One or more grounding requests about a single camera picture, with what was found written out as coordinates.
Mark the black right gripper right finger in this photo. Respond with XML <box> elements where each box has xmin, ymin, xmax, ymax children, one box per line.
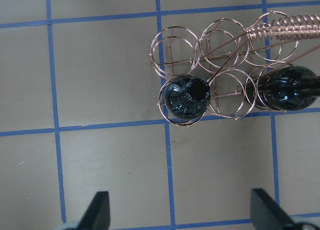
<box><xmin>250</xmin><ymin>188</ymin><xmax>296</xmax><ymax>230</ymax></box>

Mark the copper wire wine basket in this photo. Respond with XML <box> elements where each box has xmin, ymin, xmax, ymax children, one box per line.
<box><xmin>149</xmin><ymin>11</ymin><xmax>320</xmax><ymax>126</ymax></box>

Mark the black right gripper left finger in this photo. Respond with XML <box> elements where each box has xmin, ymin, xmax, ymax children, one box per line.
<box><xmin>76</xmin><ymin>191</ymin><xmax>111</xmax><ymax>230</ymax></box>

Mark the dark wine bottle in basket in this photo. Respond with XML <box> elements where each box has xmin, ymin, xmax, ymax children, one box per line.
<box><xmin>164</xmin><ymin>75</ymin><xmax>211</xmax><ymax>121</ymax></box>

